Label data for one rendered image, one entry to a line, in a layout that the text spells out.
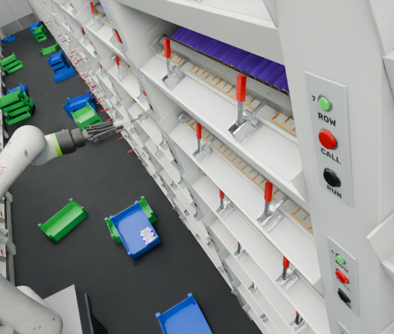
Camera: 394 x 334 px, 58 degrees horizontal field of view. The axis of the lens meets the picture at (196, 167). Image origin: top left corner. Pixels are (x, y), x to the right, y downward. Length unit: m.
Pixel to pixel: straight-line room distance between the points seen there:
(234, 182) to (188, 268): 1.35
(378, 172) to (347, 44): 0.10
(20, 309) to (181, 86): 0.93
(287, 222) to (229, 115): 0.21
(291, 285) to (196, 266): 1.28
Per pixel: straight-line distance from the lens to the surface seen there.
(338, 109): 0.28
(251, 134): 0.51
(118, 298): 2.15
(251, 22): 0.33
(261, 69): 0.59
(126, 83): 1.41
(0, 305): 1.31
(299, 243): 0.62
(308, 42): 0.27
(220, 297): 1.90
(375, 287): 0.42
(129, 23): 0.88
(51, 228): 2.86
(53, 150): 1.46
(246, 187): 0.72
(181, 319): 1.91
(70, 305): 1.77
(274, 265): 0.85
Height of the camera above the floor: 1.60
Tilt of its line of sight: 37 degrees down
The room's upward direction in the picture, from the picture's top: 23 degrees counter-clockwise
